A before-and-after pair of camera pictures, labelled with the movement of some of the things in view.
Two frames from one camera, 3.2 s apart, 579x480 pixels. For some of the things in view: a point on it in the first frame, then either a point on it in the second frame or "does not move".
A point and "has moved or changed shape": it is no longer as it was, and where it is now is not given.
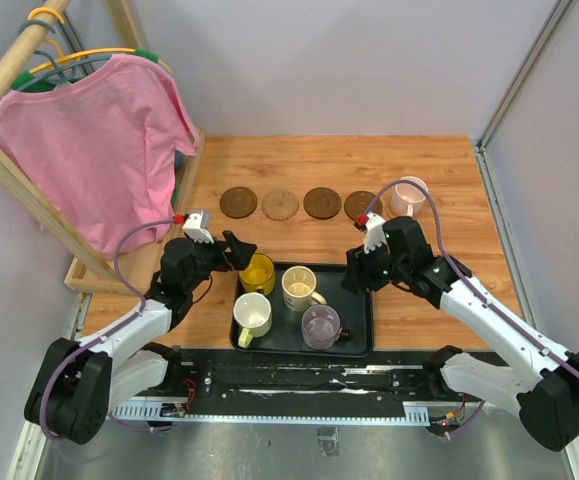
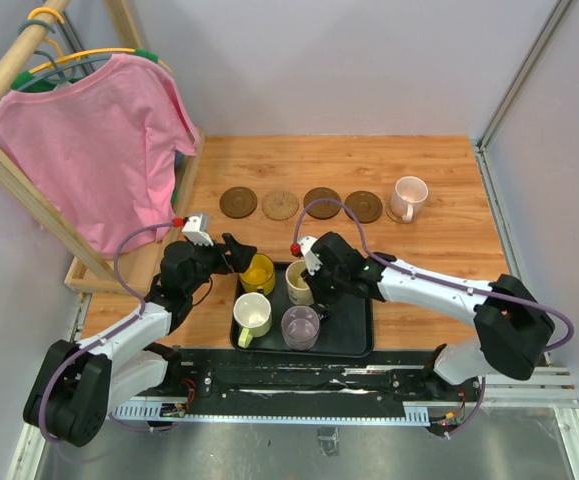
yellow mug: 259,274 does not move
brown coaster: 322,203 does not move
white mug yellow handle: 253,312 does not move
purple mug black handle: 321,327 → 301,325
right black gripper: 358,270 → 326,299
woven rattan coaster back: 280,205 does not move
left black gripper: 240,255 does not move
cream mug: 298,284 has moved or changed shape
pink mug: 408,199 does not move
